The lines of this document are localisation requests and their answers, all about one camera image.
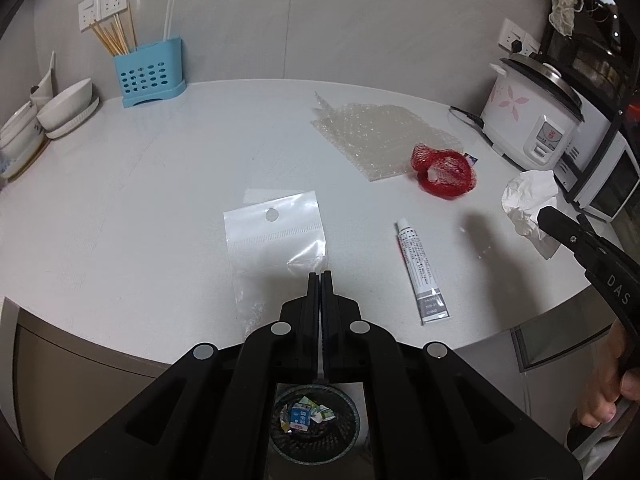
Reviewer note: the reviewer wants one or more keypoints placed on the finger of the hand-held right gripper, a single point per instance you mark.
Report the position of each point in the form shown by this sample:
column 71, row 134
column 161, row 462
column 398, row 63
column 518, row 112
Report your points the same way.
column 586, row 224
column 557, row 225

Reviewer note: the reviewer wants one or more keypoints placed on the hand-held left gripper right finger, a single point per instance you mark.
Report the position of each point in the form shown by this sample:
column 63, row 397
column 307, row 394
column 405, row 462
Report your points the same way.
column 327, row 310

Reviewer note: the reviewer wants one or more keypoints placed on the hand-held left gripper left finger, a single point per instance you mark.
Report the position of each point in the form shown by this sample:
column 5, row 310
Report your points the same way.
column 312, row 310

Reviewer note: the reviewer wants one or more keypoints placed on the white tissue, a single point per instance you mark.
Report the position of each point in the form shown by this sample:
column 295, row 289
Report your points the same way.
column 530, row 195

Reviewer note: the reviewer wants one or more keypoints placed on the clear plastic bag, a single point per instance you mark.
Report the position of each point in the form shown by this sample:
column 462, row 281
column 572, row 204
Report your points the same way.
column 270, row 240

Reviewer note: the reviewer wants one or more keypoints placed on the white ointment tube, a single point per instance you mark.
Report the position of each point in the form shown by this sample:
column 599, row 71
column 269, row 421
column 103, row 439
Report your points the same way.
column 420, row 270

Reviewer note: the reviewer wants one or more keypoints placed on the green carton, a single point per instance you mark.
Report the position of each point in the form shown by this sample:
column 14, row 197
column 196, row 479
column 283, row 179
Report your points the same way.
column 322, row 412

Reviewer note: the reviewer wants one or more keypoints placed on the purple wrapper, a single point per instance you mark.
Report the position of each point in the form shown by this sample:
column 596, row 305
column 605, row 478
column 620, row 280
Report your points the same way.
column 471, row 160

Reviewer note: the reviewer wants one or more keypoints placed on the blue and white carton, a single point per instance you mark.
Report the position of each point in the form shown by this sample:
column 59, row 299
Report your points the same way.
column 300, row 417

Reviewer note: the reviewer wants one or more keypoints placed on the red mesh net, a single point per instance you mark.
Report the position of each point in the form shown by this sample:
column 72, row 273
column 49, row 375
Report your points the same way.
column 452, row 192

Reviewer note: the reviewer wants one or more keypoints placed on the dark mesh trash basket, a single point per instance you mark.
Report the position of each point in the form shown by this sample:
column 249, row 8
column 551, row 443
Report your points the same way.
column 295, row 447

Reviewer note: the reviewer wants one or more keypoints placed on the clear bubble wrap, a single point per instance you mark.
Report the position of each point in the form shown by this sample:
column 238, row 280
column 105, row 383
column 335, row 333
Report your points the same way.
column 370, row 135

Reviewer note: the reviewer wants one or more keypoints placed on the person's right hand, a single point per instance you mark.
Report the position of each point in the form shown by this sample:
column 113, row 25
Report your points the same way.
column 600, row 385

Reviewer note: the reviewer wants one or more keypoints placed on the white microwave oven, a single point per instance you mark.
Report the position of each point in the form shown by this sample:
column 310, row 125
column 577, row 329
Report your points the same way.
column 610, row 180

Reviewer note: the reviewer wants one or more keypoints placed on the white flowered rice cooker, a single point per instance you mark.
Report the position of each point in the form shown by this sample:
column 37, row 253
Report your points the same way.
column 515, row 110

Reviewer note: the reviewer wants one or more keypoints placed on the red plastic basin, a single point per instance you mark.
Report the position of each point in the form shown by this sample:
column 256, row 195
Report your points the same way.
column 632, row 110

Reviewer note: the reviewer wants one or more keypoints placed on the steel pot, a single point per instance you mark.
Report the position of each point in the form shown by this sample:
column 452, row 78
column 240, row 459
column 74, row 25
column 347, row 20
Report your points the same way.
column 592, row 67

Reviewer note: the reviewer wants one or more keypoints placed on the black metal rack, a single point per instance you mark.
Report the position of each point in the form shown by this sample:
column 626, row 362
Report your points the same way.
column 631, row 35

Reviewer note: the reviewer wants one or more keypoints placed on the hanging lace cloth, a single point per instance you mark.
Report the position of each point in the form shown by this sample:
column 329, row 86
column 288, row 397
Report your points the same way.
column 565, row 10

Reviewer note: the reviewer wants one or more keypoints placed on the beige counter cabinet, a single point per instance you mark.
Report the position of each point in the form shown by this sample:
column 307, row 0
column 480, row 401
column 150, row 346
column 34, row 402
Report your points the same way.
column 75, row 385

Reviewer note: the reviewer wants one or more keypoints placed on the blue plastic chopstick holder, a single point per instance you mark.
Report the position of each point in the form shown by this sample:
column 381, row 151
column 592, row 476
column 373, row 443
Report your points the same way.
column 150, row 75

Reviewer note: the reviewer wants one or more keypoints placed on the white ribbed plate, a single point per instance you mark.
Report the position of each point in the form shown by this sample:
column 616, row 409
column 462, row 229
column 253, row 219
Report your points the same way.
column 75, row 128

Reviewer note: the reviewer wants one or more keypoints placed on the large white bowl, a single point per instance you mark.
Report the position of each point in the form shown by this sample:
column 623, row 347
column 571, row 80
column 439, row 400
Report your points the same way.
column 65, row 105

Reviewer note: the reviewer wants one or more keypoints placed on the shallow white plate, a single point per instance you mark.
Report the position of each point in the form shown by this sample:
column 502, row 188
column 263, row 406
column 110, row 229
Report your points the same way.
column 25, row 166

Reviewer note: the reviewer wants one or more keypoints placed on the white plastic straw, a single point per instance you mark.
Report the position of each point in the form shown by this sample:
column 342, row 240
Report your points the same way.
column 169, row 15

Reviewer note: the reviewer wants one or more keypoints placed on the small white bowl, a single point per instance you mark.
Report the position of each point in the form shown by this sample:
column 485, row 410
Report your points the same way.
column 20, row 120
column 22, row 147

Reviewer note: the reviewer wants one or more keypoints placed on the bundle of wooden chopsticks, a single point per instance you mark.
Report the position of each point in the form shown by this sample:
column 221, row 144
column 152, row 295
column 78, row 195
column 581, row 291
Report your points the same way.
column 117, row 40

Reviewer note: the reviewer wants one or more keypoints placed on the white ceramic spoon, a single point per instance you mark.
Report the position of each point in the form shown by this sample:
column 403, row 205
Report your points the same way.
column 45, row 80

